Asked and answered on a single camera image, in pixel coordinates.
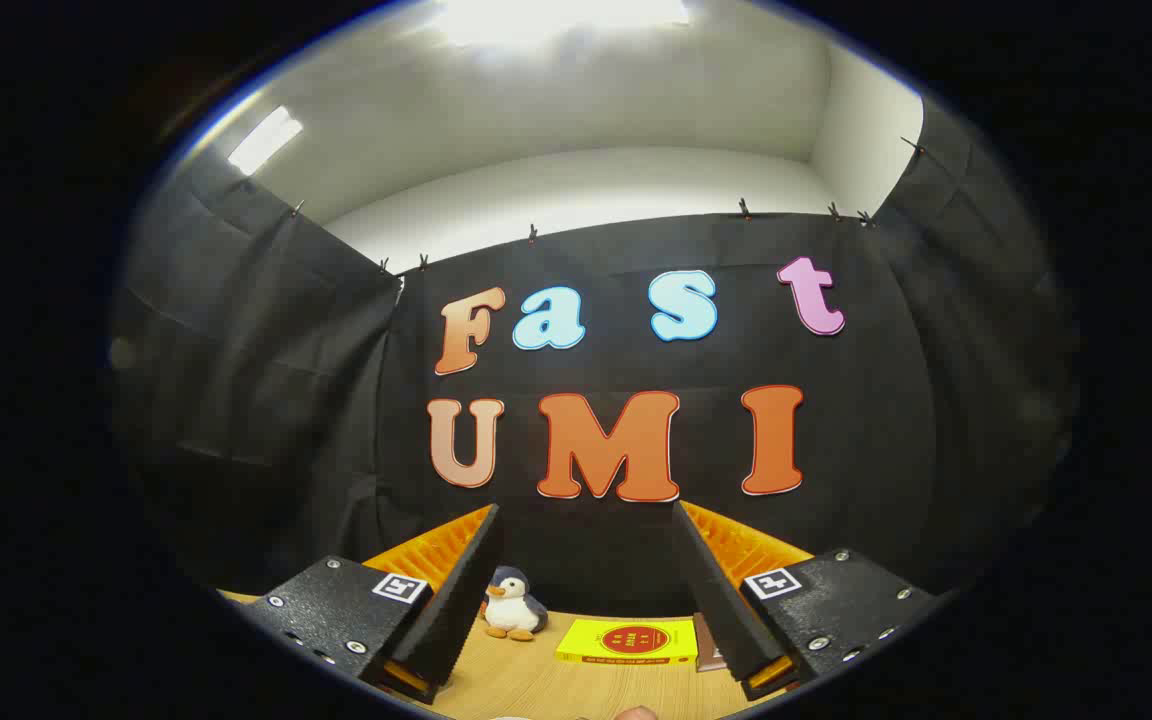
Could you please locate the yellow book with red circle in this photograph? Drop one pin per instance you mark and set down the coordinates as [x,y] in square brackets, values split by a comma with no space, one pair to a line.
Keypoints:
[626,642]

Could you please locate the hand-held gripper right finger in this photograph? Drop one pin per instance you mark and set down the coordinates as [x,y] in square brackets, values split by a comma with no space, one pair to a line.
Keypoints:
[716,590]

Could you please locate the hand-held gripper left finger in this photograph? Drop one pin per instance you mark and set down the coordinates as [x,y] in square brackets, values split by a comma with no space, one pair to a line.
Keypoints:
[466,590]

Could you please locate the penguin plush toy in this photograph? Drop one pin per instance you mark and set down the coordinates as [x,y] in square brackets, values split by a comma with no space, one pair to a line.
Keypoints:
[511,612]

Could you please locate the ceiling light panel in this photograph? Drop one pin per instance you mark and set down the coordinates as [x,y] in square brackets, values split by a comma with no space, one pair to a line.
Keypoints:
[556,20]
[264,140]

